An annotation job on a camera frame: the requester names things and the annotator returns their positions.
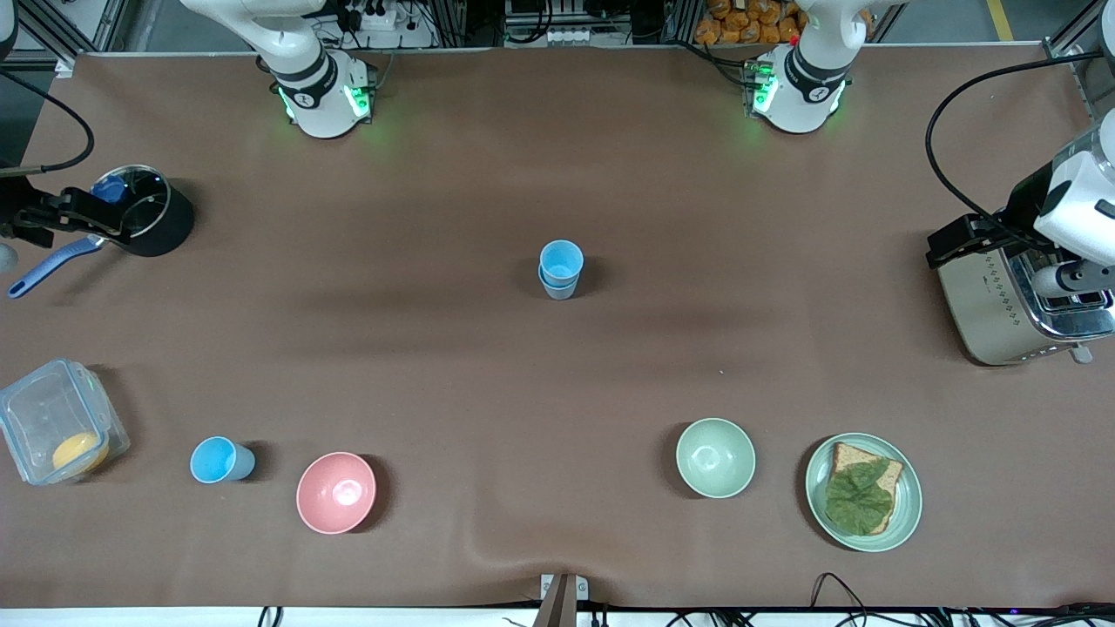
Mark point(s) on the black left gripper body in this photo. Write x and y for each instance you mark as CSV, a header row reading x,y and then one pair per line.
x,y
1026,205

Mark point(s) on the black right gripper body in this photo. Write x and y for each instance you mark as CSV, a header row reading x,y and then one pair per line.
x,y
17,214

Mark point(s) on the light blue plastic cup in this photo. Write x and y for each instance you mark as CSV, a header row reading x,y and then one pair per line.
x,y
557,291
561,259
218,460

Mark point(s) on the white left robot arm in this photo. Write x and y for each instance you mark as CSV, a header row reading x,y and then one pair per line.
x,y
1084,209

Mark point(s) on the glass lid with blue knob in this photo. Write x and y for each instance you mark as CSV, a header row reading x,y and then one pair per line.
x,y
144,196

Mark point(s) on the beige and chrome toaster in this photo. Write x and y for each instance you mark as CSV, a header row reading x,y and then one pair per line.
x,y
984,305

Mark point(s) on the clear plastic storage container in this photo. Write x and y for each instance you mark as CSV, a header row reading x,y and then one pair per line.
x,y
43,409

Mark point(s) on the brown bread slice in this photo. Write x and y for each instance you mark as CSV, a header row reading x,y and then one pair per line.
x,y
871,455

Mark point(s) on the yellow round fruit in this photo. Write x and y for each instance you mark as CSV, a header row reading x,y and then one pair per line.
x,y
78,451

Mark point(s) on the green lettuce leaf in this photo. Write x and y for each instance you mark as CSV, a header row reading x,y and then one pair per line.
x,y
858,498

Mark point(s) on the pale green plate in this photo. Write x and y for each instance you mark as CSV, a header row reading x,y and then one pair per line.
x,y
908,514

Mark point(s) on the pale green bowl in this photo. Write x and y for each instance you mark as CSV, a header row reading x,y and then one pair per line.
x,y
716,458

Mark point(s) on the white power strip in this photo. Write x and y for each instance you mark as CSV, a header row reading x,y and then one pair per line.
x,y
370,17

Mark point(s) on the pink bowl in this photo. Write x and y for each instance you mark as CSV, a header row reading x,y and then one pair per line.
x,y
335,493

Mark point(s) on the brown table mat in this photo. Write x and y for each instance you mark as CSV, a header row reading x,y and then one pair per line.
x,y
488,392

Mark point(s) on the metal table clamp bracket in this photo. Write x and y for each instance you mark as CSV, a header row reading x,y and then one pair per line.
x,y
562,596

